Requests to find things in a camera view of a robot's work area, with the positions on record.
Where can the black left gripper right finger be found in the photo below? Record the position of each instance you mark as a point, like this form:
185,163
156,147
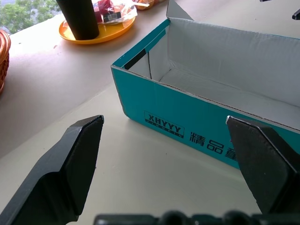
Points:
264,168

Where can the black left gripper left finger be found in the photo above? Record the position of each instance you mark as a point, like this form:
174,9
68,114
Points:
58,173

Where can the black cylinder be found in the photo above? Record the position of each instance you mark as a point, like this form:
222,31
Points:
78,18

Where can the teal cardboard box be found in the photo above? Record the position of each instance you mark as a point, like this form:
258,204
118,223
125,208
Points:
187,77

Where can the orange fruit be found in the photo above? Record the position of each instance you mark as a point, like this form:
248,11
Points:
143,4

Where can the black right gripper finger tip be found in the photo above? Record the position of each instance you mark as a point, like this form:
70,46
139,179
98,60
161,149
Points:
296,14

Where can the orange plastic plate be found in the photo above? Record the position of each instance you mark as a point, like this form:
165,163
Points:
103,31

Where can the clear bag of red items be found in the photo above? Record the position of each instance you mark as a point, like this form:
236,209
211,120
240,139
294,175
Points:
112,11

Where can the orange woven basket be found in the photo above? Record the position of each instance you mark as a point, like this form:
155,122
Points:
3,61

